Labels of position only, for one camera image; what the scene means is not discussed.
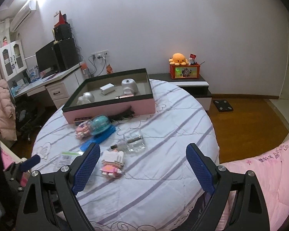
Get clear plastic floss box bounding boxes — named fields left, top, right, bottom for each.
left=54, top=151, right=83, bottom=172

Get pink white block cat figure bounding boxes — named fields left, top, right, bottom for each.
left=100, top=150, right=124, bottom=178

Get pink donut block figure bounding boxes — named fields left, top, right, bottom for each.
left=76, top=121, right=92, bottom=139

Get teal ball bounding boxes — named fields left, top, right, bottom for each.
left=87, top=115, right=111, bottom=136

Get rose gold tube case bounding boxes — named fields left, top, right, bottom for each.
left=115, top=94, right=134, bottom=99

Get blue yellow small box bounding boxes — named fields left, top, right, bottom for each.
left=73, top=116, right=92, bottom=126

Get pink puffer jacket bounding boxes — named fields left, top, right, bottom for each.
left=0, top=79, right=17, bottom=141

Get white striped bed sheet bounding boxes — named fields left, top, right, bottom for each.
left=31, top=78, right=220, bottom=231

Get black bathroom scale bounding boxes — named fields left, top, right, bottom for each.
left=213, top=100, right=233, bottom=112

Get pink quilt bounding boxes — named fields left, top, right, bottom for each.
left=222, top=140, right=289, bottom=230

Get silver ball ornament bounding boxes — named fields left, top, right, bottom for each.
left=82, top=92, right=95, bottom=103

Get pink black-rimmed storage box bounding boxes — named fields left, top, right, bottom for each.
left=62, top=68, right=155, bottom=124

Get white desk with drawers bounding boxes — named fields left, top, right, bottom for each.
left=14, top=64, right=84, bottom=109

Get white power adapter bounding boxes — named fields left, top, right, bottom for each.
left=100, top=83, right=115, bottom=95

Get white round device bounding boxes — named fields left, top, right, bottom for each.
left=121, top=78, right=139, bottom=95

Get red cartoon storage crate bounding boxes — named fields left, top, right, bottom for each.
left=170, top=64, right=200, bottom=79

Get orange snack bag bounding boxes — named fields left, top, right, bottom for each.
left=106, top=64, right=113, bottom=74

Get clear bottle orange cap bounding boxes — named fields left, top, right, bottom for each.
left=80, top=63, right=90, bottom=78

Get black computer monitor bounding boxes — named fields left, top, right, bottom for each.
left=35, top=41, right=58, bottom=78

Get white glass-door cabinet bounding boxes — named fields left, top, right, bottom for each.
left=0, top=40, right=28, bottom=81

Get orange octopus plush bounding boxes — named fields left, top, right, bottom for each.
left=169, top=53, right=189, bottom=66

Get black computer tower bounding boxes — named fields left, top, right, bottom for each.
left=53, top=38, right=79, bottom=71

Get pink doll on cabinet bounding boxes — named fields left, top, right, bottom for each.
left=2, top=37, right=9, bottom=46

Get black speaker box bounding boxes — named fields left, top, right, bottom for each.
left=53, top=23, right=72, bottom=41

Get white air conditioner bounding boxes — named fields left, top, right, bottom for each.
left=10, top=0, right=37, bottom=32

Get black power cables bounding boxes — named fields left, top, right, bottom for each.
left=87, top=54, right=109, bottom=78

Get white wall power outlet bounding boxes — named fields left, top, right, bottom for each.
left=91, top=50, right=109, bottom=59

